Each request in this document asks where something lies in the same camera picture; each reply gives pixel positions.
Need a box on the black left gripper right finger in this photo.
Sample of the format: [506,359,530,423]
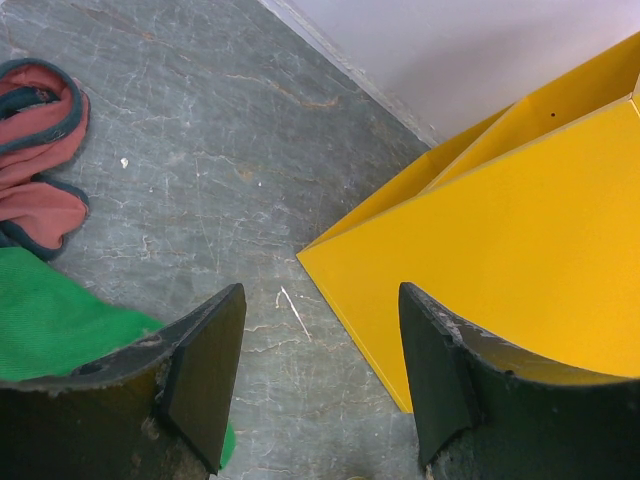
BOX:
[398,282,639,479]

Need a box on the yellow wooden cabinet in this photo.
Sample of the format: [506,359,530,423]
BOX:
[298,36,639,412]

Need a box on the green cloth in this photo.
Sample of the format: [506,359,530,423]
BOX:
[1,248,234,469]

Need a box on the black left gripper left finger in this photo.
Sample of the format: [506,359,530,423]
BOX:
[1,283,246,479]

